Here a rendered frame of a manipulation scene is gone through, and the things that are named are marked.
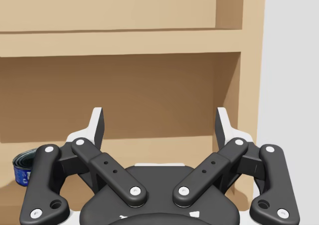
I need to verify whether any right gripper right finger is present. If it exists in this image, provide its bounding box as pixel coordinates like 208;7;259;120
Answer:
172;107;301;225

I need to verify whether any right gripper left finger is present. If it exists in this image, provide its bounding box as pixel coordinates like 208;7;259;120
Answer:
19;107;148;225

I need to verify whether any pale wooden shelf unit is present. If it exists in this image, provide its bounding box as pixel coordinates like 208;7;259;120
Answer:
0;0;267;214

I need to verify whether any blue flat can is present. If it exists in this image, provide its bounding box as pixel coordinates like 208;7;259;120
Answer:
12;147;38;186

